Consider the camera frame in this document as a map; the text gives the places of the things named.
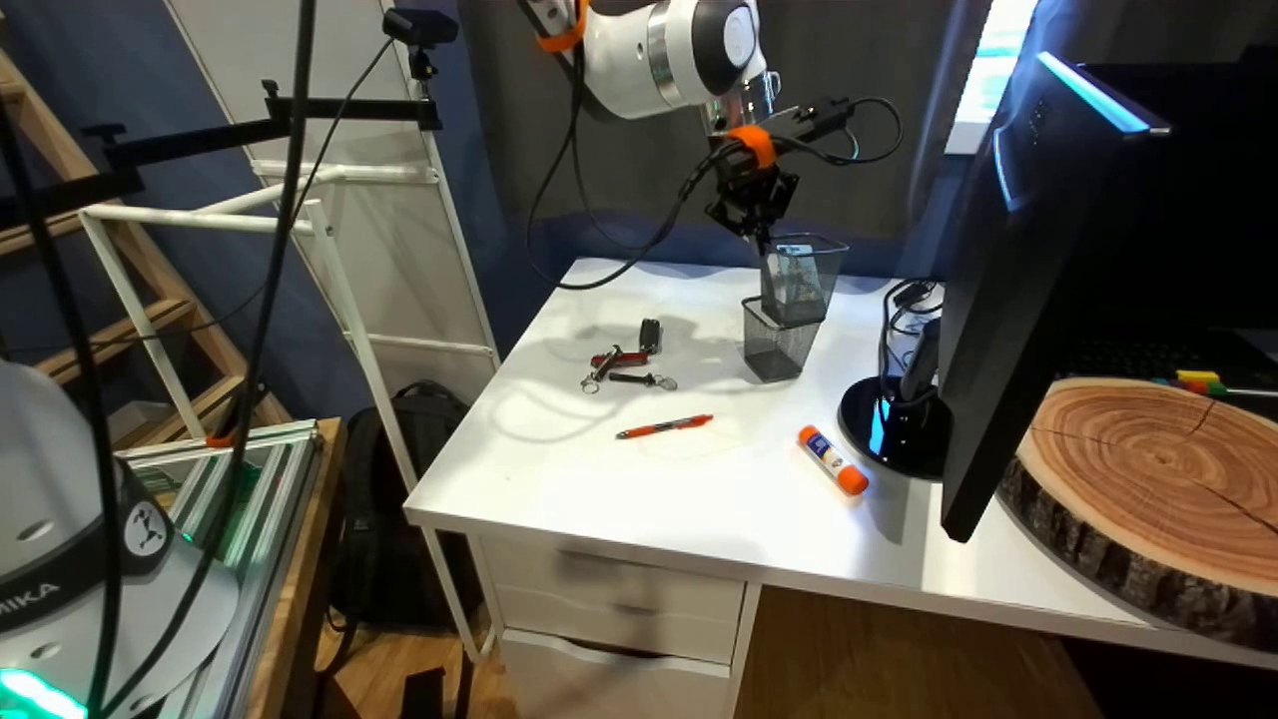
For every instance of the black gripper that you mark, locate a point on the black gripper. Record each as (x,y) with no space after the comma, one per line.
(753,175)

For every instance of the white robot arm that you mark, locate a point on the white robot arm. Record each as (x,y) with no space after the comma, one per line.
(661,53)

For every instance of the grey domed robot base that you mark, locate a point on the grey domed robot base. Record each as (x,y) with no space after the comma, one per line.
(52,562)

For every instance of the pale paper sachet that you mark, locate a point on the pale paper sachet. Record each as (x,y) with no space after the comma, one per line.
(797,284)

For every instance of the orange and black pen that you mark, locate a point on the orange and black pen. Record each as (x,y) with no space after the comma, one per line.
(664,427)

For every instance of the white desk drawer unit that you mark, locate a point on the white desk drawer unit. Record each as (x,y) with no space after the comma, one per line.
(611,603)

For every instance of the grey folded multitool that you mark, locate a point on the grey folded multitool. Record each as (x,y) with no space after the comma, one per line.
(649,332)

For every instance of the round black monitor base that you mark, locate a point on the round black monitor base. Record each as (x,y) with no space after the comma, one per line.
(889,425)

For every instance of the orange capped glue stick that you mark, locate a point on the orange capped glue stick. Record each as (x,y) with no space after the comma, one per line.
(830,461)

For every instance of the black computer monitor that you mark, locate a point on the black computer monitor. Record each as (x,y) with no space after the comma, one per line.
(1063,266)

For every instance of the black webcam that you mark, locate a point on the black webcam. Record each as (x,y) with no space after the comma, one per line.
(419,27)

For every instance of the coloured markers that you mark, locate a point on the coloured markers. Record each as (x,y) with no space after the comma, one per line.
(1199,380)

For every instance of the black backpack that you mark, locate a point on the black backpack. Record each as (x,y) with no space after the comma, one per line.
(394,513)

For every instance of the round wood slice slab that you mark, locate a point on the round wood slice slab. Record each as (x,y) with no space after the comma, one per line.
(1158,491)

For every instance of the glass topped side table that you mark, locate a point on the glass topped side table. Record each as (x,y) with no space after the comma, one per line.
(274,543)

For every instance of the wooden ladder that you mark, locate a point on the wooden ladder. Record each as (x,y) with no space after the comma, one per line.
(104,306)

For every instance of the black bar wrist camera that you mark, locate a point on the black bar wrist camera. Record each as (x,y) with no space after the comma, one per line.
(810,121)

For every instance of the white metal shelf frame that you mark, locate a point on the white metal shelf frame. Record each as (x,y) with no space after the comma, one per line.
(333,266)

